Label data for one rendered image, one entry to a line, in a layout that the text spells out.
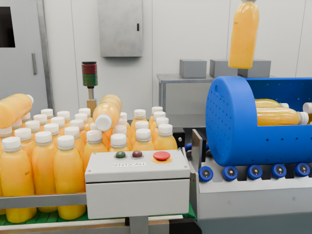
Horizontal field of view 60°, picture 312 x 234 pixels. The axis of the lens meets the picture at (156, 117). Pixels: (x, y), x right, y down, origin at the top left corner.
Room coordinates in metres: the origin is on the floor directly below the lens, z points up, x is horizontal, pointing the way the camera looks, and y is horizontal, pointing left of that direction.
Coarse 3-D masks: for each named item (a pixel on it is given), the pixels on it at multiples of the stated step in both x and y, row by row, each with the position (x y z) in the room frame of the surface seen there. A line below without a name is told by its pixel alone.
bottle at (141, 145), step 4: (136, 140) 0.67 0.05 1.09; (140, 140) 0.66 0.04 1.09; (144, 140) 0.66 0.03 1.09; (148, 140) 0.66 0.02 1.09; (136, 144) 0.66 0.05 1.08; (140, 144) 0.66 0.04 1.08; (144, 144) 0.66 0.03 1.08; (148, 144) 0.66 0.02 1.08; (152, 144) 0.67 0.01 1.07; (132, 148) 0.67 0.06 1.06; (136, 148) 0.66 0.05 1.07; (140, 148) 0.65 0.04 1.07; (144, 148) 0.65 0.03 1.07; (148, 148) 0.65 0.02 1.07; (152, 148) 0.66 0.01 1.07
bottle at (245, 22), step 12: (252, 0) 0.80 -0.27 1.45; (240, 12) 0.80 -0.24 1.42; (252, 12) 0.79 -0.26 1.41; (240, 24) 0.80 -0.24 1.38; (252, 24) 0.79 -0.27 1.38; (240, 36) 0.80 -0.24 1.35; (252, 36) 0.79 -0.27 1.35; (240, 48) 0.80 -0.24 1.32; (252, 48) 0.80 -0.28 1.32; (228, 60) 0.83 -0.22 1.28; (240, 60) 0.80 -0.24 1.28; (252, 60) 0.81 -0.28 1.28
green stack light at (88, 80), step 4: (84, 76) 1.12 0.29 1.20; (88, 76) 1.11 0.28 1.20; (92, 76) 1.12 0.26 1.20; (96, 76) 1.13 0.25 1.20; (84, 80) 1.12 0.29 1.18; (88, 80) 1.11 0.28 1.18; (92, 80) 1.12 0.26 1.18; (96, 80) 1.13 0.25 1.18; (84, 84) 1.12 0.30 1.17; (88, 84) 1.11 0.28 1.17; (92, 84) 1.12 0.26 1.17; (96, 84) 1.13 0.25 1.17
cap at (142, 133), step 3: (138, 129) 0.69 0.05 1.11; (141, 129) 0.69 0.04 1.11; (144, 129) 0.69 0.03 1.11; (147, 129) 0.69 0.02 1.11; (138, 132) 0.66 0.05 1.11; (141, 132) 0.66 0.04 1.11; (144, 132) 0.66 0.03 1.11; (147, 132) 0.66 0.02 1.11; (138, 135) 0.66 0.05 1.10; (141, 135) 0.66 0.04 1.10; (144, 135) 0.66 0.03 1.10; (147, 135) 0.66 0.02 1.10; (138, 138) 0.66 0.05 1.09; (141, 138) 0.66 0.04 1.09; (144, 138) 0.66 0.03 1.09; (147, 138) 0.66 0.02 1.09
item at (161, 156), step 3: (156, 153) 0.52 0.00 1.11; (159, 153) 0.52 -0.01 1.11; (162, 153) 0.52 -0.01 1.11; (165, 153) 0.52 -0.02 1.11; (168, 153) 0.52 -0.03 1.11; (153, 156) 0.51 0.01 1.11; (156, 156) 0.51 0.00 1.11; (159, 156) 0.50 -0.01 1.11; (162, 156) 0.50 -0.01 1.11; (165, 156) 0.51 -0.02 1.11; (168, 156) 0.51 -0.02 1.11; (159, 159) 0.51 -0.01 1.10; (162, 159) 0.50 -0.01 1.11; (165, 159) 0.51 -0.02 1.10
